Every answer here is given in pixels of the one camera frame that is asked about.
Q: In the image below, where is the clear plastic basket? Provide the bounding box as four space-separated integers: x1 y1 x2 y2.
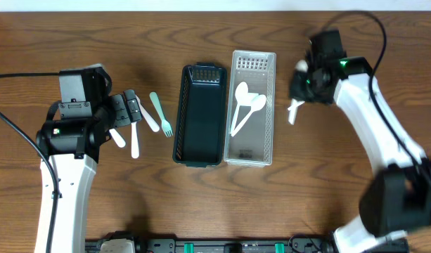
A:
224 50 276 167

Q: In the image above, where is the white thin spoon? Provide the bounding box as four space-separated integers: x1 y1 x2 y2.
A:
231 94 266 136
230 82 250 134
288 98 304 125

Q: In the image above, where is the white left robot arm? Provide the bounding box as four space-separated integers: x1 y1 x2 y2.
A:
34 89 144 252

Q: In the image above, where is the mint green plastic fork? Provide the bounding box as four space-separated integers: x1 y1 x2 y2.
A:
149 91 173 138

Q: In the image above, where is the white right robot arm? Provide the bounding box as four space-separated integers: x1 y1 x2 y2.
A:
289 57 431 252

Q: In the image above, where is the white fork long handle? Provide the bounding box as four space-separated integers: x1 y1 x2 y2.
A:
136 96 160 132

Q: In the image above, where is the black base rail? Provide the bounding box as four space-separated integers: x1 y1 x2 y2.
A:
84 231 337 253

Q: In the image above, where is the white thick-handled spoon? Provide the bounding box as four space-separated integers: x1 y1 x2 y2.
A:
131 122 140 159

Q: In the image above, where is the dark green plastic basket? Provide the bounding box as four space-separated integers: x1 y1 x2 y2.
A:
172 62 227 167

